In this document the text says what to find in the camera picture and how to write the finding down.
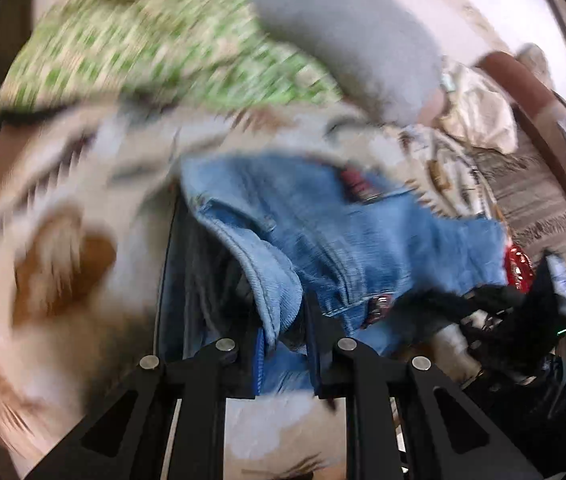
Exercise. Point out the striped beige mattress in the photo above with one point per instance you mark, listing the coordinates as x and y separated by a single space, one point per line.
529 196

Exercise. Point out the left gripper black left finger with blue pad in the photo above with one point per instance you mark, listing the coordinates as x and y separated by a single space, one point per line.
165 420

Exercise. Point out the cream crumpled cloth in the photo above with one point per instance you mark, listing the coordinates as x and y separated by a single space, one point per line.
476 112

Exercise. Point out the grey quilted pillow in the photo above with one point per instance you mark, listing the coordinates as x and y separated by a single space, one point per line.
380 55

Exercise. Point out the green white patterned pillow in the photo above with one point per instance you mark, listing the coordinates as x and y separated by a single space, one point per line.
210 52

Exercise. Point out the brown wooden bed frame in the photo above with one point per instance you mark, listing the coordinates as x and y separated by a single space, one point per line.
536 107

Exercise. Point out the beige leaf pattern blanket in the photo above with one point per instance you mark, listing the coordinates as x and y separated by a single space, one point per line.
85 217

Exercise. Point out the blue denim jeans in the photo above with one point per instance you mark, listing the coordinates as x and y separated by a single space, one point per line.
255 236

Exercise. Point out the red plastic object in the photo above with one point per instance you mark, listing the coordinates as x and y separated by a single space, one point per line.
519 270

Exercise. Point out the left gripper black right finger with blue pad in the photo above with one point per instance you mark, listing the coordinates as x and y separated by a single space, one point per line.
404 420

